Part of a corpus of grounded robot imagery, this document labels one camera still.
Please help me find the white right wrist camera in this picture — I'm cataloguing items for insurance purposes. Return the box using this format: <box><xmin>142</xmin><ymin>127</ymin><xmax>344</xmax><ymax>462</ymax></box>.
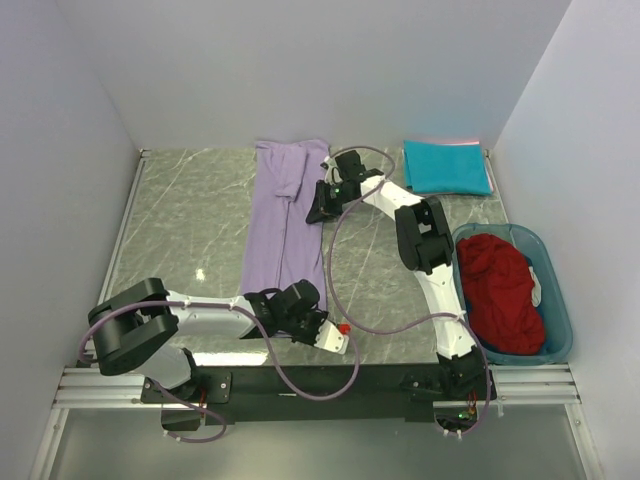
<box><xmin>321</xmin><ymin>156</ymin><xmax>342</xmax><ymax>185</ymax></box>

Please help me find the folded teal t-shirt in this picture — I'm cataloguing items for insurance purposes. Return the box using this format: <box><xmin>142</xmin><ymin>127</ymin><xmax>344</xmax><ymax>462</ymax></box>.
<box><xmin>403</xmin><ymin>140</ymin><xmax>471</xmax><ymax>195</ymax></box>

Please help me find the purple t-shirt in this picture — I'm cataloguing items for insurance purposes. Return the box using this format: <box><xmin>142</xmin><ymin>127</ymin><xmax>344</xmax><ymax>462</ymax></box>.
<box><xmin>240</xmin><ymin>139</ymin><xmax>329</xmax><ymax>310</ymax></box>

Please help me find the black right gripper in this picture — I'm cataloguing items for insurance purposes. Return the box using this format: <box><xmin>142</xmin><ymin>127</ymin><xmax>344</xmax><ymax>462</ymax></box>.
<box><xmin>305</xmin><ymin>181</ymin><xmax>354</xmax><ymax>225</ymax></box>

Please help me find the aluminium frame rail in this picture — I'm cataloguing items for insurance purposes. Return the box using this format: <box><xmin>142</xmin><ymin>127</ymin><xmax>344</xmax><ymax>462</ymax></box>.
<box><xmin>52</xmin><ymin>364</ymin><xmax>581</xmax><ymax>409</ymax></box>

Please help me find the red t-shirt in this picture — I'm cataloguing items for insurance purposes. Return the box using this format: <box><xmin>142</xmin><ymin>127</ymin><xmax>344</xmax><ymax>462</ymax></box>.
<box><xmin>457</xmin><ymin>233</ymin><xmax>546</xmax><ymax>356</ymax></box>

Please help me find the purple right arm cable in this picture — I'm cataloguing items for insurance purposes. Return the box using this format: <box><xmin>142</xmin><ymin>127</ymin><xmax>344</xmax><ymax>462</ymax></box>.
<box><xmin>322</xmin><ymin>144</ymin><xmax>491</xmax><ymax>441</ymax></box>

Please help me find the blue plastic laundry basket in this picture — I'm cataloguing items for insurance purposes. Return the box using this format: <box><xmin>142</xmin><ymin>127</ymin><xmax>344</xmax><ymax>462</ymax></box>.
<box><xmin>453</xmin><ymin>223</ymin><xmax>573</xmax><ymax>366</ymax></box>

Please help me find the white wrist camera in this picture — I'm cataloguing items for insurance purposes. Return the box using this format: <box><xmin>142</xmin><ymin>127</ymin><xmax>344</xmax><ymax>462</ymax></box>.
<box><xmin>321</xmin><ymin>156</ymin><xmax>342</xmax><ymax>185</ymax></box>
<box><xmin>313</xmin><ymin>320</ymin><xmax>349</xmax><ymax>355</ymax></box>

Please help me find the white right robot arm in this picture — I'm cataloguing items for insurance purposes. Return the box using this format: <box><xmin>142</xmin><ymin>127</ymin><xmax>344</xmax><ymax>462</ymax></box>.
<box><xmin>306</xmin><ymin>146</ymin><xmax>492</xmax><ymax>399</ymax></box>

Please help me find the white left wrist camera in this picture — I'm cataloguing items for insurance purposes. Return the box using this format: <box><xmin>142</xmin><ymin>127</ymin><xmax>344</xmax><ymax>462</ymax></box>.
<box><xmin>313</xmin><ymin>320</ymin><xmax>349</xmax><ymax>355</ymax></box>

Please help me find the white cloth in basket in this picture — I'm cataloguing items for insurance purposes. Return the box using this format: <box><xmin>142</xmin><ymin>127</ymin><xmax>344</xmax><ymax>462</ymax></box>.
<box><xmin>528</xmin><ymin>265</ymin><xmax>542</xmax><ymax>308</ymax></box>

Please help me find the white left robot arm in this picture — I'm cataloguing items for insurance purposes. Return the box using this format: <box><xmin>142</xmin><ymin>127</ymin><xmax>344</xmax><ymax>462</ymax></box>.
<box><xmin>88</xmin><ymin>278</ymin><xmax>346</xmax><ymax>402</ymax></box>

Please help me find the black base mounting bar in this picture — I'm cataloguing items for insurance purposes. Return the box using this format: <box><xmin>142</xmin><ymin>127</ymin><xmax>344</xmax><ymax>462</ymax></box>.
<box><xmin>139</xmin><ymin>363</ymin><xmax>499</xmax><ymax>431</ymax></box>

